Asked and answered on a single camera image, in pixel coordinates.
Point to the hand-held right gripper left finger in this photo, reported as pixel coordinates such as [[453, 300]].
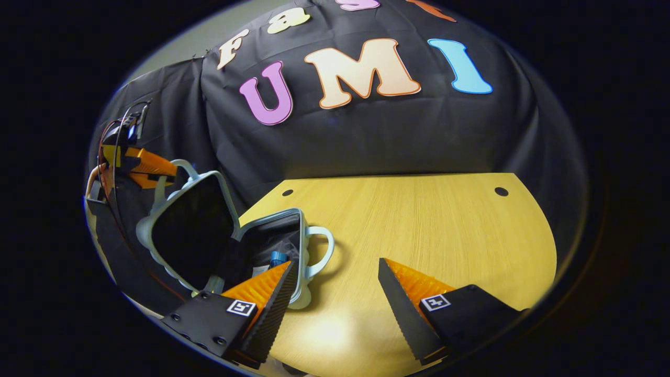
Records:
[[275, 309]]

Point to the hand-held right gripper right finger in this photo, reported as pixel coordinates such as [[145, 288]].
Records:
[[400, 309]]

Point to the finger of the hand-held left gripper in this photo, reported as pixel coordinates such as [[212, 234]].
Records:
[[149, 181], [152, 162]]

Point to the green blue-capped skin care bottle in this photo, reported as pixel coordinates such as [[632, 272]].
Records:
[[277, 258]]

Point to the white suitcase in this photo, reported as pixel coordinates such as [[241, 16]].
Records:
[[193, 235]]

